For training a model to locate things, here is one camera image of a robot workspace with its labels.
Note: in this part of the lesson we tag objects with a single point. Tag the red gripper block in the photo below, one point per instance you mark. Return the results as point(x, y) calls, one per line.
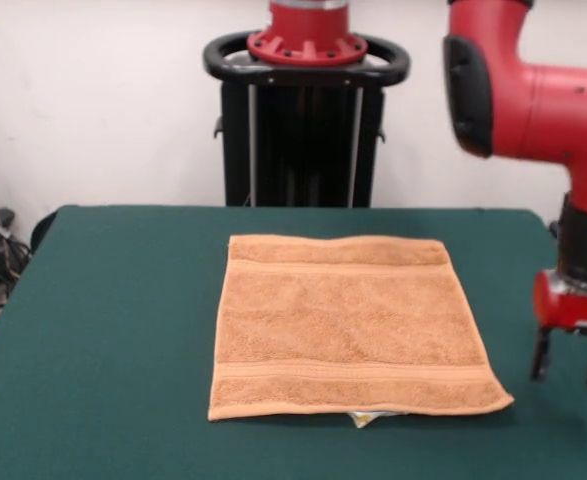
point(568, 310)

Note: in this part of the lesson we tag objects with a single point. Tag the orange terry towel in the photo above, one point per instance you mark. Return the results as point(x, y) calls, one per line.
point(343, 325)

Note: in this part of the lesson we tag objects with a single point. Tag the dark green table cloth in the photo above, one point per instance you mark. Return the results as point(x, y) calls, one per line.
point(98, 325)

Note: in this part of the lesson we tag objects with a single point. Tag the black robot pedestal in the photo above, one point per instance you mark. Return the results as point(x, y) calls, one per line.
point(293, 150)

